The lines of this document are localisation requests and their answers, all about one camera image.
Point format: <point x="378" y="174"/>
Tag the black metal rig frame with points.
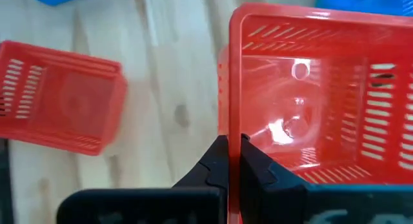
<point x="4" y="185"/>

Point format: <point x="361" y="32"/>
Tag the red plastic slotted basket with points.
<point x="338" y="98"/>
<point x="71" y="101"/>

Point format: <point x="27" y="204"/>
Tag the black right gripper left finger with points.
<point x="161" y="204"/>

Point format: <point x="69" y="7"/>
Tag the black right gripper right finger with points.
<point x="290" y="201"/>

